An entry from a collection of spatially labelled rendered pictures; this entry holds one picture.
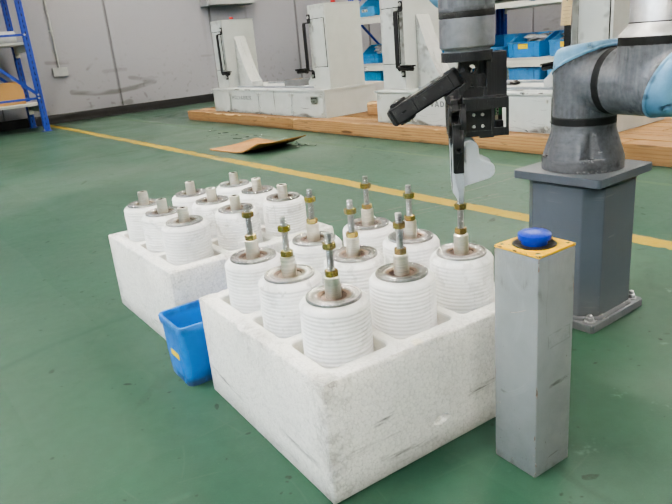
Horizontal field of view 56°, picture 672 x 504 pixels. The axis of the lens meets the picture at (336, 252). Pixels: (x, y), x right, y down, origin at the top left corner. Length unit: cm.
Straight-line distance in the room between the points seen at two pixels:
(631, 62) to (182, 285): 89
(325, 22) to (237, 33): 141
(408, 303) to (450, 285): 10
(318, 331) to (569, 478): 39
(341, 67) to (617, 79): 330
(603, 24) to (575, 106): 174
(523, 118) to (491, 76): 224
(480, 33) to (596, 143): 44
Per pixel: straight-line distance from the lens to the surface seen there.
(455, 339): 91
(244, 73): 545
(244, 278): 101
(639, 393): 114
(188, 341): 116
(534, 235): 80
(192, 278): 127
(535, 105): 311
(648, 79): 116
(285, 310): 91
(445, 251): 98
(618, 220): 131
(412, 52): 379
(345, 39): 439
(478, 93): 92
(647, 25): 118
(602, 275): 131
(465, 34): 89
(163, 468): 102
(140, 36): 755
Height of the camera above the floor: 58
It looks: 19 degrees down
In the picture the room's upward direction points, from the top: 5 degrees counter-clockwise
